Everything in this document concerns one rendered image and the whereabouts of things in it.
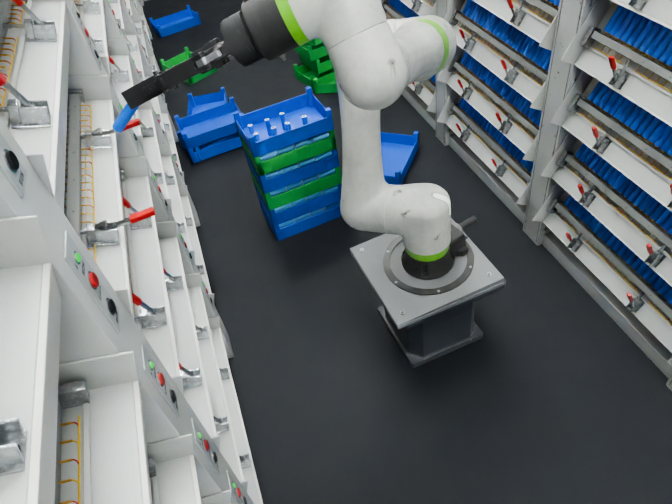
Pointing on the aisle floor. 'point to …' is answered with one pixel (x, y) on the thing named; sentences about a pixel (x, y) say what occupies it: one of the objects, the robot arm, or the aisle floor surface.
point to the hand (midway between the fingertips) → (146, 90)
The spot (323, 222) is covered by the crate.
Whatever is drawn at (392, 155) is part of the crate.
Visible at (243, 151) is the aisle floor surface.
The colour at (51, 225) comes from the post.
